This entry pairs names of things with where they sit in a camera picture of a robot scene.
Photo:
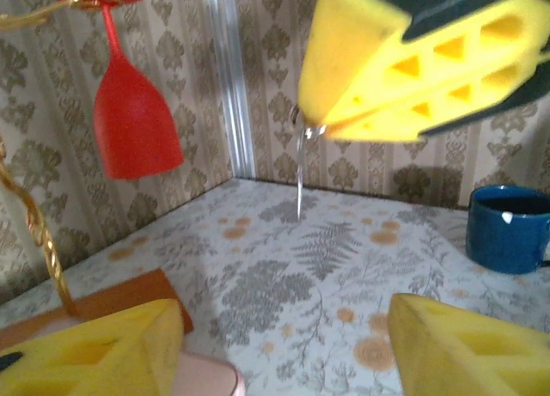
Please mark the blue ceramic mug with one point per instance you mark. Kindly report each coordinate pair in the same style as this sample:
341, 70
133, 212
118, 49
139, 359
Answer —
502, 241

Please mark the red plastic wine glass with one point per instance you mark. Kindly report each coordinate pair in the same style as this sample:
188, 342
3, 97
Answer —
133, 125

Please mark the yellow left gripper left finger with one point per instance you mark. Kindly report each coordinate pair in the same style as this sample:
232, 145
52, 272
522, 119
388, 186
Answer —
86, 361

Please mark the aluminium corner post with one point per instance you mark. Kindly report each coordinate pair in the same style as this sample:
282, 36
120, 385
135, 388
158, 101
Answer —
232, 91

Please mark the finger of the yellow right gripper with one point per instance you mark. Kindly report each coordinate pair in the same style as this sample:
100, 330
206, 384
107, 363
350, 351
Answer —
352, 56
386, 121

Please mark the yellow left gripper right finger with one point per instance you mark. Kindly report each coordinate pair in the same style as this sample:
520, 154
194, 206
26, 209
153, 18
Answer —
472, 361

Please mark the pink rectangular box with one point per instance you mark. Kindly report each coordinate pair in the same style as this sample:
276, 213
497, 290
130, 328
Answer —
206, 376

